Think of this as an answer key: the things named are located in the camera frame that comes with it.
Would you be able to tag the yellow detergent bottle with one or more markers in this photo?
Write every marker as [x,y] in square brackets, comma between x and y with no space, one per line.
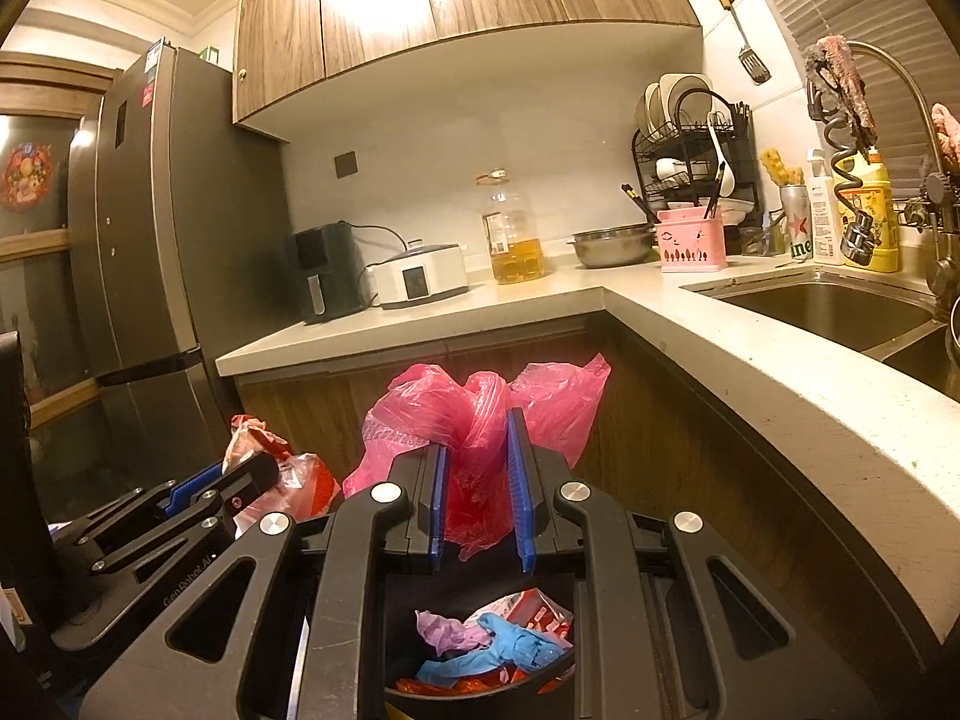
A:
[874,217]

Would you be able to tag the white pump bottle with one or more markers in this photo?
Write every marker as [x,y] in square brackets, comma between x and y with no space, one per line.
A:
[825,217]

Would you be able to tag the white electric cooker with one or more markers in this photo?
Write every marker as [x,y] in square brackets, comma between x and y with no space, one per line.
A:
[420,277]

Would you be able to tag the hanging slotted spatula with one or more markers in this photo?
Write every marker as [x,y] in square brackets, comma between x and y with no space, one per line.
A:
[754,64]

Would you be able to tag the pink plastic bag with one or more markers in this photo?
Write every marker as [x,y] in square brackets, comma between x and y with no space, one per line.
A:
[480,420]

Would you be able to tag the wooden upper cabinet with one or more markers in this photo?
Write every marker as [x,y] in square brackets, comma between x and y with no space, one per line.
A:
[450,7]

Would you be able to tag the black dish rack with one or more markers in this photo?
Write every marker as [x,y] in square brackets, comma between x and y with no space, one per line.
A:
[742,157]

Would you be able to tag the red translucent plastic bag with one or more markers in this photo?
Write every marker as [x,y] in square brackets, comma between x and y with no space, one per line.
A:
[300,476]

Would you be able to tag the kitchen counter with wooden cabinets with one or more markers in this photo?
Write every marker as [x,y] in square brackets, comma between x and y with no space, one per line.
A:
[750,420]

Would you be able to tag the black air fryer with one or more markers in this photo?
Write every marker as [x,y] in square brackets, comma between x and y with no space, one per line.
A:
[326,277]

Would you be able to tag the pinkish grey rag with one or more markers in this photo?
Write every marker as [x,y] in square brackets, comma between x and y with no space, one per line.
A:
[844,82]

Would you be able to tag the white ladle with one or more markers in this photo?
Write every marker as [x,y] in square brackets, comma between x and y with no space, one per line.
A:
[718,157]

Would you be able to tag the pink utensil holder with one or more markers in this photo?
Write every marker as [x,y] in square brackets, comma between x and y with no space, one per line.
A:
[690,244]

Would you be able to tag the black trash bin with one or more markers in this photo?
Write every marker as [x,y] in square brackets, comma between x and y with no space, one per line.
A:
[405,615]

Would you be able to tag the lilac plastic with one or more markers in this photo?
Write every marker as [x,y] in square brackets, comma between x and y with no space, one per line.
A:
[446,630]

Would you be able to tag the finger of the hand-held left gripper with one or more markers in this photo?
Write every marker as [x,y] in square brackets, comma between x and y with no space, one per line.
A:
[240,484]
[191,491]

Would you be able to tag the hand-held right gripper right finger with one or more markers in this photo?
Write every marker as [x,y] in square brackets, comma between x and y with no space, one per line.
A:
[521,499]

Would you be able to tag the cooking oil bottle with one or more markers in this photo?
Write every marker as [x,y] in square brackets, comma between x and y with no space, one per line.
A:
[514,247]

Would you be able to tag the metal bowl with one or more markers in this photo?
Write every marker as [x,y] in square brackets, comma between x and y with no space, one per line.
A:
[611,247]

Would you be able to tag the metal spring faucet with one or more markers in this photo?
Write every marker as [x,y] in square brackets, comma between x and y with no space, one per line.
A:
[937,240]

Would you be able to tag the wooden framed glass door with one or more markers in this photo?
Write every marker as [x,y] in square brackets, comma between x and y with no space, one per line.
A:
[37,300]

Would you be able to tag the blue rubber glove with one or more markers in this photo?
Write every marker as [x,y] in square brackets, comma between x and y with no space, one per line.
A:
[510,649]

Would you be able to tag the white plate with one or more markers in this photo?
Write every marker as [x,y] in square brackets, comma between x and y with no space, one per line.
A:
[686,94]

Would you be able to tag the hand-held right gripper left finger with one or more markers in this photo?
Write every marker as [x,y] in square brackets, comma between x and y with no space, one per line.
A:
[440,510]

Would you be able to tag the steel sink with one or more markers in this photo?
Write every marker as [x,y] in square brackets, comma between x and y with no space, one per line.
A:
[840,315]

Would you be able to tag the pink cloth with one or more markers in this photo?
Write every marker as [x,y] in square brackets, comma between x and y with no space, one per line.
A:
[949,135]

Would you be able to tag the yellow sponge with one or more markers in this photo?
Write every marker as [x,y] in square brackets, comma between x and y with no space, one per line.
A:
[781,167]

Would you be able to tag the round floral door decoration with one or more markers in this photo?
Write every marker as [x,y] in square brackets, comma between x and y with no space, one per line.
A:
[26,174]

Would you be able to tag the dark wall socket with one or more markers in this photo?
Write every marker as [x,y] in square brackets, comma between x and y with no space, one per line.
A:
[346,165]

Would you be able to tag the clear plastic wrapper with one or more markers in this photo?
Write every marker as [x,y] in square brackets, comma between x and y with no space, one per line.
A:
[536,607]

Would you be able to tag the grey refrigerator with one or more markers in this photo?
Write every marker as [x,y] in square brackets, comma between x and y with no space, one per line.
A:
[172,240]

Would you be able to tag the white bowl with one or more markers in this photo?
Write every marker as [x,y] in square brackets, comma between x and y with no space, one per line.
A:
[667,168]

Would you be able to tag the green beer can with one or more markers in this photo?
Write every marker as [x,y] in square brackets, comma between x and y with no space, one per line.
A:
[796,229]

